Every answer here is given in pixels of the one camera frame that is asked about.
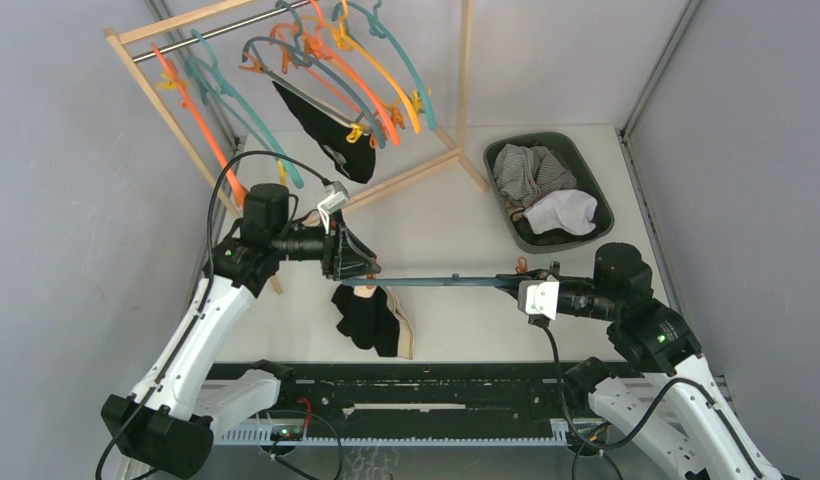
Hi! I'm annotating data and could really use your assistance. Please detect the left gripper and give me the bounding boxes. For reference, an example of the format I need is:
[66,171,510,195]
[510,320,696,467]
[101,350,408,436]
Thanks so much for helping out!
[272,208,380,281]

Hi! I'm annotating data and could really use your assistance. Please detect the slate blue clip hanger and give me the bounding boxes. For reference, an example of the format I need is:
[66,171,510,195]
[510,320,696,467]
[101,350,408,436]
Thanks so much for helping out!
[341,257,543,288]

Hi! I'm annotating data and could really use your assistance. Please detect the black underwear beige waistband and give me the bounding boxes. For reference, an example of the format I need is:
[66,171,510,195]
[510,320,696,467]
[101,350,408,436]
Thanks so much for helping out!
[331,285,414,360]

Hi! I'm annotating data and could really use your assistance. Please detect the white underwear black trim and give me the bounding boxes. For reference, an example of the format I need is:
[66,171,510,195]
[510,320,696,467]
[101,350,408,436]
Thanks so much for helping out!
[524,189,598,236]

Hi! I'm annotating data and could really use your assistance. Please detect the orange clip hanger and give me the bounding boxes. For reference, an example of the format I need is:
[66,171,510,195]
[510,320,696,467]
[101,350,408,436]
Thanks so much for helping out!
[151,42,247,207]

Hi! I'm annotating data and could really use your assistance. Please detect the teal hanger front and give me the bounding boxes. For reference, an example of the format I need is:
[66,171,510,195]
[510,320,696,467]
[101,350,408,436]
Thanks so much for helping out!
[185,29,286,155]

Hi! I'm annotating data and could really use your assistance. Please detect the teal hanger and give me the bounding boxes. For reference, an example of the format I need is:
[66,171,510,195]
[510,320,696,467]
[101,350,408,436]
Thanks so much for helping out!
[331,1,439,131]
[239,1,394,148]
[185,29,286,155]

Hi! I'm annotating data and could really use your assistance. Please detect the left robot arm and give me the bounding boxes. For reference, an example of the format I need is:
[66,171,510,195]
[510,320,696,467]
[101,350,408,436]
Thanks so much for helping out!
[101,182,380,479]

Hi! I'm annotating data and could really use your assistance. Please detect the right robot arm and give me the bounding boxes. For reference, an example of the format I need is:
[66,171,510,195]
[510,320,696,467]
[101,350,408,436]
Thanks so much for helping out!
[495,242,784,479]

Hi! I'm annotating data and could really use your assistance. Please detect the black hanging underwear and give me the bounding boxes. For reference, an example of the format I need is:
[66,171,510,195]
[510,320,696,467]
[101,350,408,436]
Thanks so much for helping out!
[272,81,376,184]

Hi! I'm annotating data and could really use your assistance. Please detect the yellow hanger on rack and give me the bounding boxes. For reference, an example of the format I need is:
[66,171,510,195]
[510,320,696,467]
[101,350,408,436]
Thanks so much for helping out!
[321,19,422,145]

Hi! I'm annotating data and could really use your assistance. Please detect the teal hanger back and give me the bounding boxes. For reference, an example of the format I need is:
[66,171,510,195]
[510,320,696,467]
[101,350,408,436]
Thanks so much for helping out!
[331,1,439,131]

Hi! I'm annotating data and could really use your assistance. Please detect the orange hanger on rack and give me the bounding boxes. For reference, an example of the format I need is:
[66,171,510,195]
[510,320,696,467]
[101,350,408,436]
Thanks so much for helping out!
[269,1,419,148]

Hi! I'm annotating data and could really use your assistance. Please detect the dark green laundry basket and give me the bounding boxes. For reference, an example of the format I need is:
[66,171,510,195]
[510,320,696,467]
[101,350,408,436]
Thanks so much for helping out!
[483,132,615,254]

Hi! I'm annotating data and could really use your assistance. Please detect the wooden clothes rack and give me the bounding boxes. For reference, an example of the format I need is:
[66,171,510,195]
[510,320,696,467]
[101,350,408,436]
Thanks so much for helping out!
[103,0,492,295]

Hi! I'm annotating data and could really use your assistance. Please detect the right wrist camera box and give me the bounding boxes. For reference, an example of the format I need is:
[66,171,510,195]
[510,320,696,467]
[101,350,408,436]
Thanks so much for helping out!
[517,280,560,320]

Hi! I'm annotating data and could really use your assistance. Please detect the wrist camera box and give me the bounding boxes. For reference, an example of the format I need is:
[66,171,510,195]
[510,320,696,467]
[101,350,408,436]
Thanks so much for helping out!
[317,181,350,233]
[517,280,560,320]

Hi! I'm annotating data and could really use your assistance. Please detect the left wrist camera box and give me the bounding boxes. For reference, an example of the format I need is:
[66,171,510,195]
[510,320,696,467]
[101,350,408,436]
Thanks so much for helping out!
[317,181,350,233]

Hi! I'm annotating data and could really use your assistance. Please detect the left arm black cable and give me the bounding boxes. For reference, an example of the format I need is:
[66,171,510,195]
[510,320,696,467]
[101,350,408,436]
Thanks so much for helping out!
[95,149,335,480]

